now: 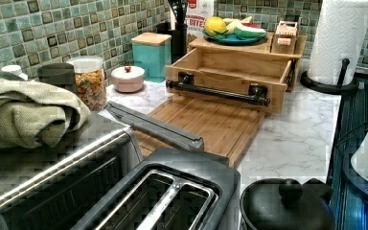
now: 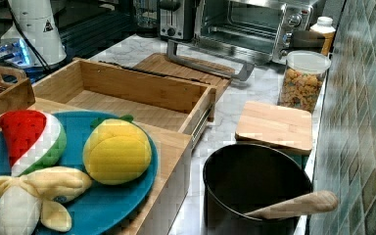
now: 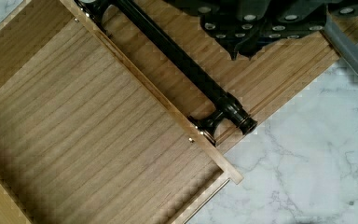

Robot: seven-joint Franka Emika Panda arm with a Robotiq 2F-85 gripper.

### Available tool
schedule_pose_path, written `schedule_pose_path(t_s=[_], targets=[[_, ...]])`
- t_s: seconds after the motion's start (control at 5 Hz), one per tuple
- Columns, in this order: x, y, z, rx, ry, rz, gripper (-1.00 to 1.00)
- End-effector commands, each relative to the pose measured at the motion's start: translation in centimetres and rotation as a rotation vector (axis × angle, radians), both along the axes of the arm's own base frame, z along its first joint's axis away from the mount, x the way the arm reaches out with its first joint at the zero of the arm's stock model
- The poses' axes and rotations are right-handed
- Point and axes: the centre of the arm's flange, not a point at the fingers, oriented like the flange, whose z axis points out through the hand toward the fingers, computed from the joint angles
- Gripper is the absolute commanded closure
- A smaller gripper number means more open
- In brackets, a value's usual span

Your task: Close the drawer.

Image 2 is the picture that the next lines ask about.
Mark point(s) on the bamboo drawer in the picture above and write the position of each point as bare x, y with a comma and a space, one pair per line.
166, 102

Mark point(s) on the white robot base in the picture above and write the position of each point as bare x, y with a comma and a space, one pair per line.
37, 39

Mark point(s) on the wooden cutting board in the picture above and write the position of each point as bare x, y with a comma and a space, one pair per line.
159, 62

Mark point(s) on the black pot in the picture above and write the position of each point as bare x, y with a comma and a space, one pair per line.
241, 178

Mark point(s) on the plush yellow lemon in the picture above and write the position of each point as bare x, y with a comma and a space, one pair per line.
116, 152

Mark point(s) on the silver toaster oven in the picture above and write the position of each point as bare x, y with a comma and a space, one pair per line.
249, 32

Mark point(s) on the black silver toaster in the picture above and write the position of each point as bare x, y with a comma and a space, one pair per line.
177, 19

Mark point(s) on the jar with bamboo lid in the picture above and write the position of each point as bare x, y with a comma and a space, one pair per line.
285, 129

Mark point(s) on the glass jar in background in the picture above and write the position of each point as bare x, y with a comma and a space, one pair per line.
146, 17

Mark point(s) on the clear cereal jar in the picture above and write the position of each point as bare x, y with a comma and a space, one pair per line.
303, 78

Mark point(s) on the plush watermelon slice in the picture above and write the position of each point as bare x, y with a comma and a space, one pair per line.
34, 140

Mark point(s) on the white lidded bottle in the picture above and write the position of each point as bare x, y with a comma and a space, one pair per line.
324, 27

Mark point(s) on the plush peeled banana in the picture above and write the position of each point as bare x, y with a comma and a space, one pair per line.
39, 197

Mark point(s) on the wooden spoon handle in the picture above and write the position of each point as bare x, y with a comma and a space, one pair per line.
311, 203

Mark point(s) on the wooden tray with handle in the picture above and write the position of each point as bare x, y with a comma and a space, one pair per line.
18, 93

